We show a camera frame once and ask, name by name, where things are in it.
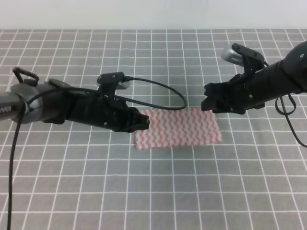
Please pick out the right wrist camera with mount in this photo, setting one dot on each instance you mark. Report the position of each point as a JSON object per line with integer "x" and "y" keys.
{"x": 251, "y": 60}

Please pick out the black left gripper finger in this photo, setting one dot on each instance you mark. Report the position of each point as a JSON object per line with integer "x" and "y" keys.
{"x": 137, "y": 118}
{"x": 132, "y": 127}

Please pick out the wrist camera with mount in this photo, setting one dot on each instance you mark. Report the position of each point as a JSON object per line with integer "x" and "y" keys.
{"x": 108, "y": 83}
{"x": 251, "y": 60}

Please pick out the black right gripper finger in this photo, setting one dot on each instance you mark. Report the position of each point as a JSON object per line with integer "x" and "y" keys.
{"x": 213, "y": 89}
{"x": 211, "y": 103}

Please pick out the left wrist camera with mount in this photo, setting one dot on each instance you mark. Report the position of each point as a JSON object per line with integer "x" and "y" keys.
{"x": 108, "y": 83}

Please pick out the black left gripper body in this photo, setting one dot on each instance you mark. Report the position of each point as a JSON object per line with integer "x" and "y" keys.
{"x": 93, "y": 110}

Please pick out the pink wavy striped towel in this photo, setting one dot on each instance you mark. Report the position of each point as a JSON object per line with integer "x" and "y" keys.
{"x": 187, "y": 127}

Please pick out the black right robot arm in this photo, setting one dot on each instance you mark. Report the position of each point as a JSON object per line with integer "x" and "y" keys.
{"x": 259, "y": 83}

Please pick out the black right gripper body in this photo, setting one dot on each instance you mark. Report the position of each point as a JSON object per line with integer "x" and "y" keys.
{"x": 237, "y": 98}

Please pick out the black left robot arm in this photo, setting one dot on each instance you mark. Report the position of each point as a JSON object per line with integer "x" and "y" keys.
{"x": 55, "y": 102}

